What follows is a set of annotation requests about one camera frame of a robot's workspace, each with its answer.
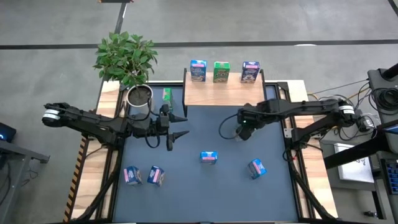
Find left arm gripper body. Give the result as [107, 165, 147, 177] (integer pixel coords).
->
[133, 105, 174, 152]

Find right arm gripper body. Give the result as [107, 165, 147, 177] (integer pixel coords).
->
[236, 101, 268, 141]

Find Apple Jacks green cereal box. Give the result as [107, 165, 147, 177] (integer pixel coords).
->
[213, 61, 231, 84]
[162, 88, 174, 110]

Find Rice Krispies blue cereal box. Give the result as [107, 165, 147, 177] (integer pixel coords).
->
[200, 151, 219, 165]
[247, 158, 268, 180]
[190, 59, 208, 83]

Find Frosted Flakes blue cereal box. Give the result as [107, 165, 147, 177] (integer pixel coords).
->
[123, 166, 144, 187]
[240, 60, 261, 84]
[147, 165, 166, 188]

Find cream plant pot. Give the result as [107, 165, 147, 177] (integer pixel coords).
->
[126, 83, 155, 113]

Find blue-grey table mat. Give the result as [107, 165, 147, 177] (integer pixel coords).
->
[113, 85, 299, 223]

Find green leafy plant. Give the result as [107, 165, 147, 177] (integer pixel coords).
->
[93, 30, 159, 88]

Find yellow-black hazard tape strip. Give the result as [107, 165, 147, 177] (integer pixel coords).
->
[63, 136, 87, 223]

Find black diagonal beam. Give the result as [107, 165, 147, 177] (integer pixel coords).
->
[323, 123, 398, 170]

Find white board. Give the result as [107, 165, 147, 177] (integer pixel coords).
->
[333, 142, 376, 184]

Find grey equipment cart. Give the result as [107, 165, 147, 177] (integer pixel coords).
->
[366, 67, 398, 125]

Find grey side desk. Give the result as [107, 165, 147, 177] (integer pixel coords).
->
[0, 139, 50, 224]

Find dark monitor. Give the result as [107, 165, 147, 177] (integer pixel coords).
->
[0, 122, 17, 143]

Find keyboard with coloured keys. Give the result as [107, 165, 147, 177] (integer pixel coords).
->
[379, 157, 398, 194]

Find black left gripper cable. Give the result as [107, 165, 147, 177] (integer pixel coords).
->
[144, 133, 161, 149]

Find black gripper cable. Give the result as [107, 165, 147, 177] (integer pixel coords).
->
[218, 113, 241, 141]
[144, 133, 161, 149]

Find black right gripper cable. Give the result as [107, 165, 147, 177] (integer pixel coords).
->
[218, 113, 241, 141]

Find wooden shelf with black frame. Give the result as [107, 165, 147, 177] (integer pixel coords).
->
[182, 67, 267, 118]

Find black table frame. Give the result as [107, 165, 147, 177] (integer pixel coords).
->
[74, 81, 338, 223]

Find coiled black cable bundle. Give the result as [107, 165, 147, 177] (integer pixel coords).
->
[371, 88, 398, 113]

